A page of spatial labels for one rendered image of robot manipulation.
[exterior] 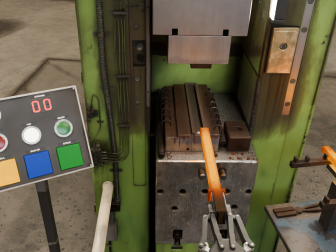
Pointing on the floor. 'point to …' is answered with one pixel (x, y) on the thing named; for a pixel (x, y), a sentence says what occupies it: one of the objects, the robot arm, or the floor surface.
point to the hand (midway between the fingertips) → (218, 205)
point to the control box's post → (47, 214)
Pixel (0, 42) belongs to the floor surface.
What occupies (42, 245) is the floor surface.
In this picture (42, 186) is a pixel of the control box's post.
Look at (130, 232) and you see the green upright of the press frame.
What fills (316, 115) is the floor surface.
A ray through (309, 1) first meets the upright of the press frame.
